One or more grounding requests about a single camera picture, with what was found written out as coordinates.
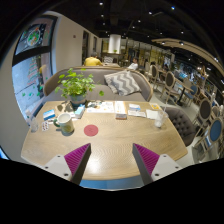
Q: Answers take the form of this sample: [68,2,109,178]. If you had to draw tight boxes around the grey tufted armchair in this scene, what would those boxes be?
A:
[161,107,196,147]

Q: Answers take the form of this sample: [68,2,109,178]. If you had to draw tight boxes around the blue cushioned wooden chair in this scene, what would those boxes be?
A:
[196,118,223,158]

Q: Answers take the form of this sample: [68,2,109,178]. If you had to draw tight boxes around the grey curved sofa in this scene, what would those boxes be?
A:
[32,65,154,118]

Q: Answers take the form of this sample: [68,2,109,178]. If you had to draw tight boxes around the clear glass at table edge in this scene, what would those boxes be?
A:
[30,117,39,132]

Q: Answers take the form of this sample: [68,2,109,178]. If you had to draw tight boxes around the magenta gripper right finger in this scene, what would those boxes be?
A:
[132,143,159,185]

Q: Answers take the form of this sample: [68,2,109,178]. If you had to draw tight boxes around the person in white shirt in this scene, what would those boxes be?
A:
[128,57,138,70]

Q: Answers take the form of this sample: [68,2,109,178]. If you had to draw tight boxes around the blue white card box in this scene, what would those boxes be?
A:
[43,109,55,120]

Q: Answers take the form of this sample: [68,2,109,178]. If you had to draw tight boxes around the white paper leaflets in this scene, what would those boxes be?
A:
[87,101,114,113]

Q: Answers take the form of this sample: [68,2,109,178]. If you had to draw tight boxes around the red round coaster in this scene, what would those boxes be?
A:
[84,125,98,137]

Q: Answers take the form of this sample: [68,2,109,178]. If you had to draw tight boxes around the clear plastic cup with straw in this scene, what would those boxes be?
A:
[154,110,167,128]

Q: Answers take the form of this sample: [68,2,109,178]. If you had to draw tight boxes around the person in yellow shirt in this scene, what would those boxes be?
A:
[84,52,102,66]

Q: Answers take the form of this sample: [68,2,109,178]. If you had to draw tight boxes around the white green ceramic mug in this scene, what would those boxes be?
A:
[53,113,75,134]

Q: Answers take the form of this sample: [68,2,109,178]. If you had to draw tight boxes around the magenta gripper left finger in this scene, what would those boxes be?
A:
[64,143,91,185]

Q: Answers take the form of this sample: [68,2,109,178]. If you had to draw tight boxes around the white napkin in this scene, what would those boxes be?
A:
[146,110,158,119]

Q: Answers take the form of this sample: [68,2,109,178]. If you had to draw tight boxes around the grey chevron cushion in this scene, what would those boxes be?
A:
[104,70,141,96]

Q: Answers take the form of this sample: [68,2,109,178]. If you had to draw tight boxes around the yellow small card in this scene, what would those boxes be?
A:
[150,103,161,110]

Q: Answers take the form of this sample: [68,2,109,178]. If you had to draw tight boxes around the green potted plant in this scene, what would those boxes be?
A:
[55,68,96,106]

